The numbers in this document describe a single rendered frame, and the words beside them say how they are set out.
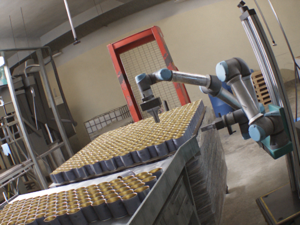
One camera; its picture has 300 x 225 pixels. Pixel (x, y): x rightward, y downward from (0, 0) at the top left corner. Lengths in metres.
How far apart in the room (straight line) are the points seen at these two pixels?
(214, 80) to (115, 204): 1.36
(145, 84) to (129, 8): 8.45
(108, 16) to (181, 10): 2.29
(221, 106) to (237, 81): 7.85
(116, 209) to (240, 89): 1.10
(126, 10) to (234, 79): 8.86
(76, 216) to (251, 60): 10.08
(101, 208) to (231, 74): 1.15
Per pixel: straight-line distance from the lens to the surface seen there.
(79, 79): 12.25
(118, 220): 1.39
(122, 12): 10.88
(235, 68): 2.17
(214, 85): 2.49
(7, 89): 5.82
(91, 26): 11.18
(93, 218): 1.47
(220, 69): 2.17
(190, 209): 1.91
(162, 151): 2.26
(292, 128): 2.39
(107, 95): 11.91
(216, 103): 10.02
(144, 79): 2.45
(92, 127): 10.60
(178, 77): 2.39
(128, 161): 2.34
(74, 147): 11.01
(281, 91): 2.33
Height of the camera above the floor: 1.52
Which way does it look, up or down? 5 degrees down
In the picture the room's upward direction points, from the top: 21 degrees counter-clockwise
